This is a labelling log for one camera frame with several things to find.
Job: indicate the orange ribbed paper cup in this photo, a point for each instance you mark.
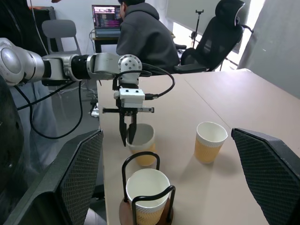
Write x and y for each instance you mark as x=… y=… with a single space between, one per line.
x=147 y=189
x=145 y=150
x=208 y=145

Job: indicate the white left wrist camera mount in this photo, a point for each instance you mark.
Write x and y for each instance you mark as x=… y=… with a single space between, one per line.
x=131 y=96

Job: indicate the dark robot torso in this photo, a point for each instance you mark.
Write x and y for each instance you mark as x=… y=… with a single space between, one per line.
x=9 y=145

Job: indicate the black mesh office chair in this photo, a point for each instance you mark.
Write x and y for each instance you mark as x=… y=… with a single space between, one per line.
x=211 y=47

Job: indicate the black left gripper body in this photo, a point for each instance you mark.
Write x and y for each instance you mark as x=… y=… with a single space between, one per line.
x=127 y=111

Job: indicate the grey plastic chair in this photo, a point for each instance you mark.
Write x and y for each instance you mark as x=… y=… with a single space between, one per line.
x=59 y=30

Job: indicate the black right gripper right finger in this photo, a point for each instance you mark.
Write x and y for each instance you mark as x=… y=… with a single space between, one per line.
x=269 y=168

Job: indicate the open laptop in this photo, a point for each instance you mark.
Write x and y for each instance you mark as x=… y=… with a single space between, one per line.
x=105 y=21

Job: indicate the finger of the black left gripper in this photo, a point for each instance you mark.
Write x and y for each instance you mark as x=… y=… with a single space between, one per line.
x=123 y=131
x=132 y=132

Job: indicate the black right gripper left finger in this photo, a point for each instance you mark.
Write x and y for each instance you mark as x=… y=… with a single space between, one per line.
x=77 y=178

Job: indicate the white power strip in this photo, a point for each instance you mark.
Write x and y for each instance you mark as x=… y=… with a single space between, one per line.
x=95 y=112

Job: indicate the person in grey hoodie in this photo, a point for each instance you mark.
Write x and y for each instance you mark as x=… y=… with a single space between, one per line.
x=145 y=39

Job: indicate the black phone tripod stand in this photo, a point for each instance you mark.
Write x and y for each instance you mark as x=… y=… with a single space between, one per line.
x=198 y=25

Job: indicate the dark wooden desk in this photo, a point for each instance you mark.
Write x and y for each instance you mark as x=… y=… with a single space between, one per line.
x=105 y=42

